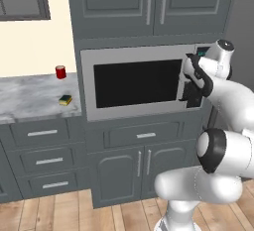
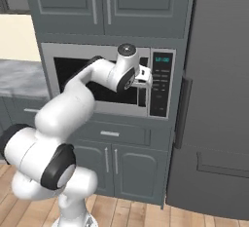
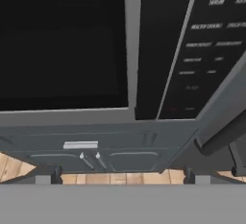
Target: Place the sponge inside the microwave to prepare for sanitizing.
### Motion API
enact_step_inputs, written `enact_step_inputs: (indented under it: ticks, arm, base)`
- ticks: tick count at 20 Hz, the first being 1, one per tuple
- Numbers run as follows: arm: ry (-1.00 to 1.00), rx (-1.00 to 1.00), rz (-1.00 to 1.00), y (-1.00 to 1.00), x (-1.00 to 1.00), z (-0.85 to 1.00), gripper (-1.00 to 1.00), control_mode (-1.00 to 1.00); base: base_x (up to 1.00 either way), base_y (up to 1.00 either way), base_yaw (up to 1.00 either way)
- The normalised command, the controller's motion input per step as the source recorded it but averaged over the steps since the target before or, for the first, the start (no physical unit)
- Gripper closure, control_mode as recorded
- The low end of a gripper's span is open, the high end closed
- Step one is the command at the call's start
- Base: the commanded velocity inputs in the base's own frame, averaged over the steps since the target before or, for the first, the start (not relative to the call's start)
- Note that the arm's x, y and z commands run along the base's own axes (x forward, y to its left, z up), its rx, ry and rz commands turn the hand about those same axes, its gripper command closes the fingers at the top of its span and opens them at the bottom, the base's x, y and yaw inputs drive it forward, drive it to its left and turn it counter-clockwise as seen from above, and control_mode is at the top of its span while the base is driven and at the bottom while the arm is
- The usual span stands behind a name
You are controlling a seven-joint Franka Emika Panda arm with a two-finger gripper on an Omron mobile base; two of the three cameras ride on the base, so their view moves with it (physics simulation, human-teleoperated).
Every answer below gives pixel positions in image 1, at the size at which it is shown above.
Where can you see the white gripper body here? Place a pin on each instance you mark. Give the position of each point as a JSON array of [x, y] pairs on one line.
[[191, 68]]

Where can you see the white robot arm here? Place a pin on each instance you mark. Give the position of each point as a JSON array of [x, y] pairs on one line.
[[228, 102]]

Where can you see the microwave door with black window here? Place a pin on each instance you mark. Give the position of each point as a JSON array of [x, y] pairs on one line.
[[135, 83]]

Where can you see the grey microwave oven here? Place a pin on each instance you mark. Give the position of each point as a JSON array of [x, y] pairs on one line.
[[132, 55]]

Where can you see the yellow and green sponge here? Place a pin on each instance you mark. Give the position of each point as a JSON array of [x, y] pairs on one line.
[[65, 100]]

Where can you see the wide grey drawer front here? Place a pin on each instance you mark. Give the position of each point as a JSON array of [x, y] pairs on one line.
[[122, 136]]

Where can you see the grey base cupboard door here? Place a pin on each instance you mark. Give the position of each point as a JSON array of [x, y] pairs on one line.
[[165, 162], [115, 175]]

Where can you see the red can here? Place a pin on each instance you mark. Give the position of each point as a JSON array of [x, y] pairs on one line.
[[61, 72]]

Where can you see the plain grey cabinet panel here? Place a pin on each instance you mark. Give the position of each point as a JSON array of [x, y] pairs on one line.
[[8, 169]]

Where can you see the grey wall cupboard door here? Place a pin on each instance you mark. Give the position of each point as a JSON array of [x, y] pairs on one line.
[[195, 0], [112, 3]]

